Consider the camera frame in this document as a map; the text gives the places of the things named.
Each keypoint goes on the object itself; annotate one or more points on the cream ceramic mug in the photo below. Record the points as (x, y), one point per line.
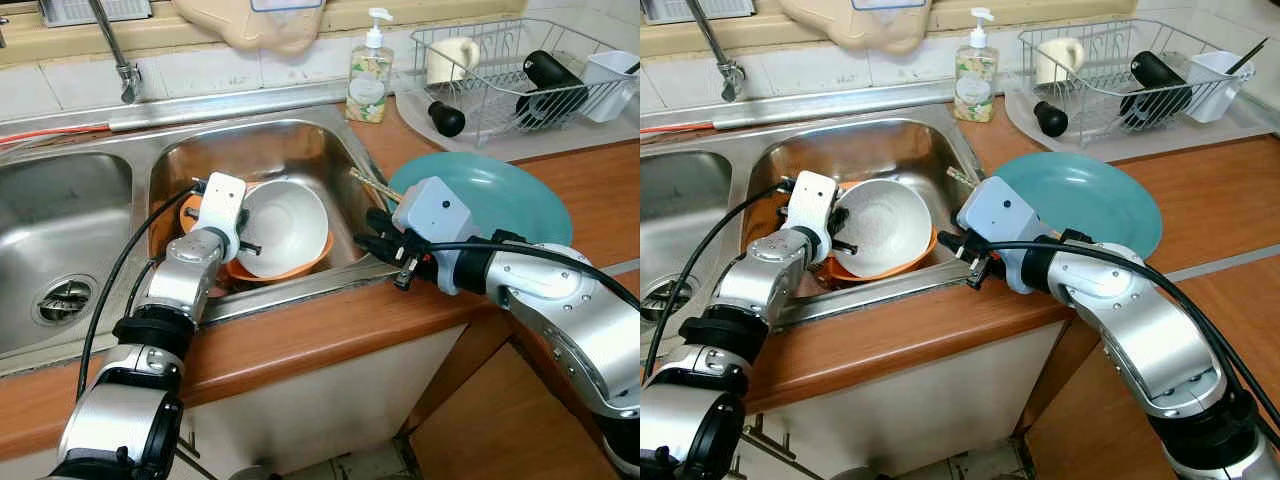
(1057, 62)
(450, 62)

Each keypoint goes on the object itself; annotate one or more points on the white plastic utensil cup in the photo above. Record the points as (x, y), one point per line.
(1215, 88)
(610, 90)

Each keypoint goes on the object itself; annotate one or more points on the white slatted grille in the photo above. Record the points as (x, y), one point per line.
(95, 10)
(700, 9)

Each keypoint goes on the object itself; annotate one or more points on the black drinking bottle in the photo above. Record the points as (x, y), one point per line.
(550, 75)
(1155, 75)

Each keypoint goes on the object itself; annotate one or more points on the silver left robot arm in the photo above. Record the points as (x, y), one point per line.
(745, 290)
(175, 290)

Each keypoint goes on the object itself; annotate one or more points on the brown wooden cabinet door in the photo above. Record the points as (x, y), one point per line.
(1095, 430)
(500, 430)

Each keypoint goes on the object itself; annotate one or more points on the teal round plate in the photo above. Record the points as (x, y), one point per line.
(500, 195)
(1090, 195)

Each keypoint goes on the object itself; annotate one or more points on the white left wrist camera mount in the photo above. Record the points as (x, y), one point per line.
(222, 205)
(815, 205)

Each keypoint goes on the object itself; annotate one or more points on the metal countertop joint strip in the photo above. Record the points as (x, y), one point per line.
(1225, 262)
(622, 265)

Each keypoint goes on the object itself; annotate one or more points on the metal sink drain strainer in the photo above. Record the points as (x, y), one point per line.
(65, 300)

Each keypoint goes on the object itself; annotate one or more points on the beige plastic container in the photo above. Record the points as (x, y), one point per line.
(240, 28)
(850, 26)

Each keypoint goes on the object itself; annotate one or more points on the soap pump bottle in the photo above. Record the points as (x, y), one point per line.
(369, 90)
(975, 90)

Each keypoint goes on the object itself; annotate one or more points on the stainless steel double sink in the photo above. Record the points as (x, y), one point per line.
(260, 150)
(860, 150)

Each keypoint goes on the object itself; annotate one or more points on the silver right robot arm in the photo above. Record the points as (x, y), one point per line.
(570, 320)
(1150, 340)

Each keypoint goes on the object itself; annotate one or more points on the chrome sink faucet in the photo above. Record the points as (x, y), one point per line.
(115, 45)
(718, 45)

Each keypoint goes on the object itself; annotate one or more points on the black round bottle lid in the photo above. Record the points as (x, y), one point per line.
(1050, 118)
(447, 119)

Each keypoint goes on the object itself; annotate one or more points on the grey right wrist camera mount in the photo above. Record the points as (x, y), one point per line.
(1000, 215)
(435, 215)

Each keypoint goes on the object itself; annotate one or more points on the wooden chopstick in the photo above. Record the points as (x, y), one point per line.
(368, 183)
(958, 178)
(966, 179)
(378, 186)

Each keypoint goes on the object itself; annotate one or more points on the clear plastic drain tray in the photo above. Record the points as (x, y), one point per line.
(1240, 125)
(590, 148)

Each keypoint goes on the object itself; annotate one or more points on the white ceramic bowl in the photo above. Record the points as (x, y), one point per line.
(885, 225)
(285, 225)

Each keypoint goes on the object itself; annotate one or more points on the white cabinet door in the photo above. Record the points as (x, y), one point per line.
(330, 410)
(910, 410)

